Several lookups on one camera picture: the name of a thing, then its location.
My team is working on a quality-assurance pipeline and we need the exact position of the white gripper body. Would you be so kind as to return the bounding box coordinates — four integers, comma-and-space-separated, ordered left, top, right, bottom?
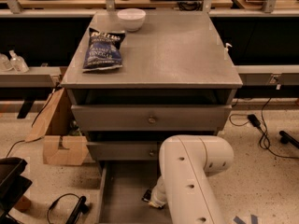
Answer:
150, 177, 167, 205

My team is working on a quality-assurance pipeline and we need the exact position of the rxbar chocolate bar wrapper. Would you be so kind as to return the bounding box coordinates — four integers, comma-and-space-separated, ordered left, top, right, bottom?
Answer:
142, 189, 151, 203

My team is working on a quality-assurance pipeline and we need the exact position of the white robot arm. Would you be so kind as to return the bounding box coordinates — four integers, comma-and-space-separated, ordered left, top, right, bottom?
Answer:
149, 135, 234, 224

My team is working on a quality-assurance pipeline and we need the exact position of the grey open bottom drawer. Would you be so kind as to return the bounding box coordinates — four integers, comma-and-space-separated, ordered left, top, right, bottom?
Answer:
97, 161, 173, 224

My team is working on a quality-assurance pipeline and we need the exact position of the grey middle drawer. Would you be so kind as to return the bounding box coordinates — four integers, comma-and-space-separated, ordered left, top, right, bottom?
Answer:
87, 141, 178, 161

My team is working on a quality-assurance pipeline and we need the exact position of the grey top drawer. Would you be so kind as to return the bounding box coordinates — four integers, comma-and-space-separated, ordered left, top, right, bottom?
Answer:
71, 105, 232, 132

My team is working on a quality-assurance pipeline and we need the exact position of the grey drawer cabinet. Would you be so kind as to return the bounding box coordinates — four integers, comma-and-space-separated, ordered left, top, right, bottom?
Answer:
61, 10, 244, 170

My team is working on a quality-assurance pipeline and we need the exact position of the cardboard box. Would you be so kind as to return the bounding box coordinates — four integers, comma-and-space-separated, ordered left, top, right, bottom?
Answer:
25, 89, 89, 166

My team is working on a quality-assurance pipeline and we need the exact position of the black chair leg right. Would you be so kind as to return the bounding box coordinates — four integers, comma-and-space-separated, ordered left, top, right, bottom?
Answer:
279, 131, 299, 149

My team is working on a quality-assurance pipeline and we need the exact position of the black chair base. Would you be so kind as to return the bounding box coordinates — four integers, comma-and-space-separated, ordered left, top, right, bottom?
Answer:
0, 157, 32, 224

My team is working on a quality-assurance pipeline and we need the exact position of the blue kettle chips bag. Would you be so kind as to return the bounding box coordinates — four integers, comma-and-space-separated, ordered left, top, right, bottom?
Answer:
82, 28, 126, 72

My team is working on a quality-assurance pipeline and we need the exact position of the small white pump bottle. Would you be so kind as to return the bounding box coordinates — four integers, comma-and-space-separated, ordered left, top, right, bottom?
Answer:
224, 43, 232, 60

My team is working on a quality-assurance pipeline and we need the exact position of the white ceramic bowl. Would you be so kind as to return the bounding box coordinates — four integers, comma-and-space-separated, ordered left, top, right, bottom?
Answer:
117, 8, 146, 32

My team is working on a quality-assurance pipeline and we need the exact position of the clear sanitizer bottle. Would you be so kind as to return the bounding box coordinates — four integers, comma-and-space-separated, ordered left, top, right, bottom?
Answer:
9, 50, 29, 73
0, 53, 13, 71

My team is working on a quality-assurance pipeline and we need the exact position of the black power adapter with cable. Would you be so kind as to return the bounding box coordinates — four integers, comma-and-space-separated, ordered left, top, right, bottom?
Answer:
228, 97, 299, 161

